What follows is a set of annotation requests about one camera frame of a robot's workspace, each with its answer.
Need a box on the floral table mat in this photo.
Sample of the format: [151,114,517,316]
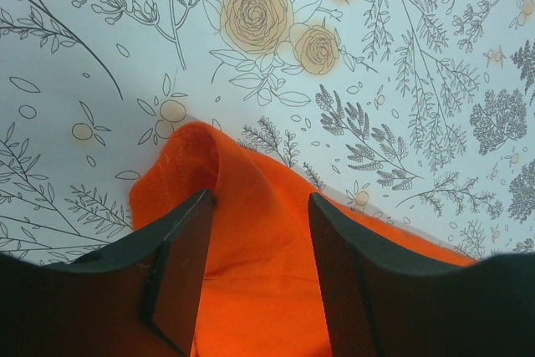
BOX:
[1,0,534,265]

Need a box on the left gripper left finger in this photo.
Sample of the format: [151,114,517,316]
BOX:
[1,190,214,356]

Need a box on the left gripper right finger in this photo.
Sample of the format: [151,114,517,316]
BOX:
[308,193,534,356]

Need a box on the orange t-shirt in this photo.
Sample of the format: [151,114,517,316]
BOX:
[127,120,477,357]

